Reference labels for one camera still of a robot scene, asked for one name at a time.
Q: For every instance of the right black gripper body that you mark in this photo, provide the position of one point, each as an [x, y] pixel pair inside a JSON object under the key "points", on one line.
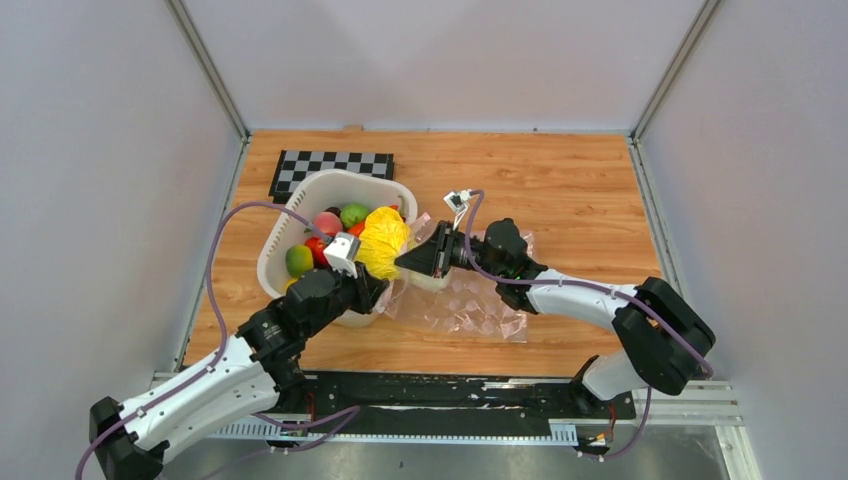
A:
{"points": [[476, 250]]}

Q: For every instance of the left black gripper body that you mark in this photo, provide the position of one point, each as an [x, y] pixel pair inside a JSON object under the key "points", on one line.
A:
{"points": [[352, 294]]}

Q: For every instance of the yellow napa cabbage toy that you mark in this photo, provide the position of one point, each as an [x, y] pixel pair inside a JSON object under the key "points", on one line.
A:
{"points": [[386, 235]]}

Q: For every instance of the clear zip top bag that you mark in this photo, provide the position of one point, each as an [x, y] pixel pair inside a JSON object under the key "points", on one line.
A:
{"points": [[461, 303]]}

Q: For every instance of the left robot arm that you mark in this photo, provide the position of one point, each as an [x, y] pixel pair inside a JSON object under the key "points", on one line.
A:
{"points": [[253, 371]]}

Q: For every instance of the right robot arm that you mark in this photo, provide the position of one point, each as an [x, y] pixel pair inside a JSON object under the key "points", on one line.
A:
{"points": [[664, 341]]}

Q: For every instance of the green orange mango toy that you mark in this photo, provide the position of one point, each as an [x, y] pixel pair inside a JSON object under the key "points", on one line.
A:
{"points": [[298, 260]]}

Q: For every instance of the orange carrot toy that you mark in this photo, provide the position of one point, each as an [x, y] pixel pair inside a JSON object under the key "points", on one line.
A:
{"points": [[356, 229]]}

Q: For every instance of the pink peach toy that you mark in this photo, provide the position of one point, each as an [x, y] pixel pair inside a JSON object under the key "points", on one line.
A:
{"points": [[328, 223]]}

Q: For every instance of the white plastic basket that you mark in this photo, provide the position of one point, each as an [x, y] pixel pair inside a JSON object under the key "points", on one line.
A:
{"points": [[329, 190]]}

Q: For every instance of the black white checkerboard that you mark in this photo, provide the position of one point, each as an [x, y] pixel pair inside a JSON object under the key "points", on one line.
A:
{"points": [[294, 166]]}

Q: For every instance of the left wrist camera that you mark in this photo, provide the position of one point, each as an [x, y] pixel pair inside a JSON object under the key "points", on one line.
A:
{"points": [[341, 253]]}

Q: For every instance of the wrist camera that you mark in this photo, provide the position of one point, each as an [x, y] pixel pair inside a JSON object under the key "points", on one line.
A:
{"points": [[341, 253], [458, 201]]}

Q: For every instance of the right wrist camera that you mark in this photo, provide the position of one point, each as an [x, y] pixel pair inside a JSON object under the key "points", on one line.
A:
{"points": [[458, 201]]}

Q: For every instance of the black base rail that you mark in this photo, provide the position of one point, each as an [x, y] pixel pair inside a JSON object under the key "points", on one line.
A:
{"points": [[445, 405]]}

